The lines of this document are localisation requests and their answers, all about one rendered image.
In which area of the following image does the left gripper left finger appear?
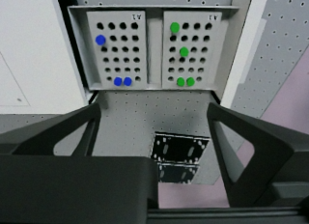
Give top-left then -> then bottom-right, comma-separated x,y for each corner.
0,102 -> 101,155

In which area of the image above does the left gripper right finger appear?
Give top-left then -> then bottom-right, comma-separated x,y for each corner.
207,102 -> 309,208

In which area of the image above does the white cooling block with round holes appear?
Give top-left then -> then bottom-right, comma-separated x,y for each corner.
161,11 -> 222,89

